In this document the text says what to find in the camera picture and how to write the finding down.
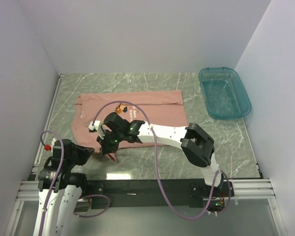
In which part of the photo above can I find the teal plastic basin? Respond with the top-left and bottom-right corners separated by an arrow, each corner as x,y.
198,67 -> 252,120

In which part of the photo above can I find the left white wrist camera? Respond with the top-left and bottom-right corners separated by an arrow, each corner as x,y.
42,138 -> 62,152

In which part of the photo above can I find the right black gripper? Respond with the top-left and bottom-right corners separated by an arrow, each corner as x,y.
97,128 -> 125,154

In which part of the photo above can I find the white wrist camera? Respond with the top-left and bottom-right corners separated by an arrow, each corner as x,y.
42,138 -> 62,152
88,120 -> 105,139

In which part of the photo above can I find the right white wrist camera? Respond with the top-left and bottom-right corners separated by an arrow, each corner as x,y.
88,120 -> 105,139

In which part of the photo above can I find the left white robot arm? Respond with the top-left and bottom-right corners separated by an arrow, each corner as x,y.
33,138 -> 94,236

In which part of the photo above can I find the black base beam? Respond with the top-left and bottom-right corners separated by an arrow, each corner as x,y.
78,179 -> 236,212

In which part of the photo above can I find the pink printed t shirt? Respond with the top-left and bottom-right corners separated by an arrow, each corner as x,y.
71,90 -> 189,153

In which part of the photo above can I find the aluminium frame rail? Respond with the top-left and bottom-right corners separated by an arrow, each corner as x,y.
16,179 -> 276,201

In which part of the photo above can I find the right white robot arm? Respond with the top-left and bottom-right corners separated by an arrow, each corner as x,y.
88,112 -> 224,196

